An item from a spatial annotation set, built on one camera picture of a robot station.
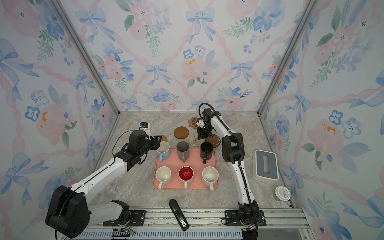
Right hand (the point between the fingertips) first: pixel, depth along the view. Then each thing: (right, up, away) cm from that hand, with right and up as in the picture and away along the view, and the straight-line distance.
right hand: (199, 137), depth 105 cm
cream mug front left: (-21, -20, -21) cm, 36 cm away
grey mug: (-10, -7, -14) cm, 19 cm away
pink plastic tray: (-3, -15, -11) cm, 19 cm away
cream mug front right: (+6, -21, -19) cm, 29 cm away
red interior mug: (-8, -21, -18) cm, 29 cm away
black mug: (+4, -7, -11) cm, 14 cm away
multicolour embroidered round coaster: (-4, -3, -2) cm, 5 cm away
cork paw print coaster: (-5, +10, +9) cm, 15 cm away
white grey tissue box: (+38, -16, -18) cm, 45 cm away
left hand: (-24, +2, -21) cm, 32 cm away
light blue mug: (-21, -7, -18) cm, 28 cm away
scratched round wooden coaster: (+11, -2, 0) cm, 11 cm away
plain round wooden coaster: (-13, +3, +3) cm, 13 cm away
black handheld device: (-11, -35, -34) cm, 50 cm away
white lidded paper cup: (+41, -27, -29) cm, 57 cm away
